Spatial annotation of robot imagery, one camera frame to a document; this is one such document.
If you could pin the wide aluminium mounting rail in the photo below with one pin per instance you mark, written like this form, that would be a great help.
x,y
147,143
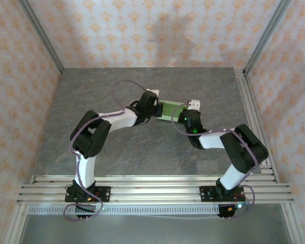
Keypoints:
x,y
155,193

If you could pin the grey metal sheet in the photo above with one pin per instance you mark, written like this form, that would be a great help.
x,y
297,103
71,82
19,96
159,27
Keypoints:
x,y
155,228

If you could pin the aluminium side rail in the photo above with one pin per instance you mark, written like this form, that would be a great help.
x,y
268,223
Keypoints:
x,y
254,114

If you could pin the aluminium frame leg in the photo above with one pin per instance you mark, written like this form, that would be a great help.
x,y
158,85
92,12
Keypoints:
x,y
15,226
293,226

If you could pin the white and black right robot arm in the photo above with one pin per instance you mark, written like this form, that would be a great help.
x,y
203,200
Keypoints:
x,y
233,175

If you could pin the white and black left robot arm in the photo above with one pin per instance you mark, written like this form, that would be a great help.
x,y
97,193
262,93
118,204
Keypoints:
x,y
85,167

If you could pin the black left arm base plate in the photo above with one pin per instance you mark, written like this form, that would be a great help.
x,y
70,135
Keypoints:
x,y
105,194

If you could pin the aluminium frame post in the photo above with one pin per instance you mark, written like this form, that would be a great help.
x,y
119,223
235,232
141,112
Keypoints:
x,y
40,33
267,33

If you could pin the light green paper box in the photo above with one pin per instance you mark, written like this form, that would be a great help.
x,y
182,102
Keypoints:
x,y
171,110

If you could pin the narrow aluminium table edge rail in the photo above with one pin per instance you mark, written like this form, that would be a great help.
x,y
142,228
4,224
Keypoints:
x,y
155,179

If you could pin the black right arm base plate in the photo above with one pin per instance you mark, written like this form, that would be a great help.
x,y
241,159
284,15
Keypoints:
x,y
206,194

